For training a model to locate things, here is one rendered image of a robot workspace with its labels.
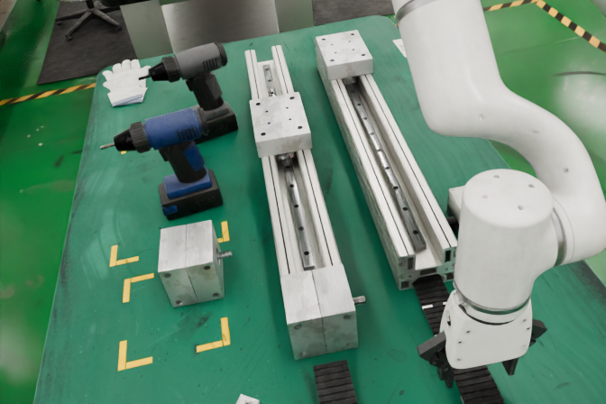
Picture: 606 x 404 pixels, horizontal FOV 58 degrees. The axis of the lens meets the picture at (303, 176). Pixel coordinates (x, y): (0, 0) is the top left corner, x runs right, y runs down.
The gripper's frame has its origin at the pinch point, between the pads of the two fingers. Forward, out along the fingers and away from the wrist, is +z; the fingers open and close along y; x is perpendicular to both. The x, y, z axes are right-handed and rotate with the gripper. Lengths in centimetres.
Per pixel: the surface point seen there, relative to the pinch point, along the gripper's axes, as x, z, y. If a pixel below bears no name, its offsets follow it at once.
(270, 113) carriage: 61, -6, -20
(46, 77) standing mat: 283, 82, -148
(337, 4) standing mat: 320, 82, 42
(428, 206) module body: 29.1, -2.3, 3.2
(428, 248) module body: 23.3, 1.7, 1.4
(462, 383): -0.4, 2.8, -2.0
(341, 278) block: 16.6, -3.3, -14.8
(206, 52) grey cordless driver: 76, -15, -32
